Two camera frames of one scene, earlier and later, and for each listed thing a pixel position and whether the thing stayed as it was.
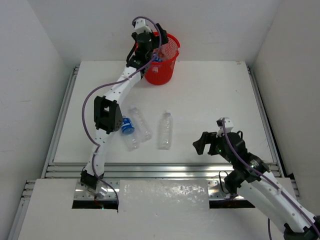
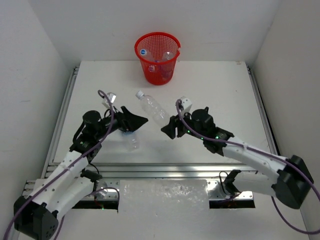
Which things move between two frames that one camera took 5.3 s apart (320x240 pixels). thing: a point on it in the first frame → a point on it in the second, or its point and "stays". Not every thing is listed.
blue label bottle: [128, 130] stays
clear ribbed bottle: [141, 128] → [158, 113]
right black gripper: [206, 138] → [175, 122]
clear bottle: [165, 131] → [169, 56]
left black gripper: [159, 36] → [124, 122]
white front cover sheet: [163, 196] stays
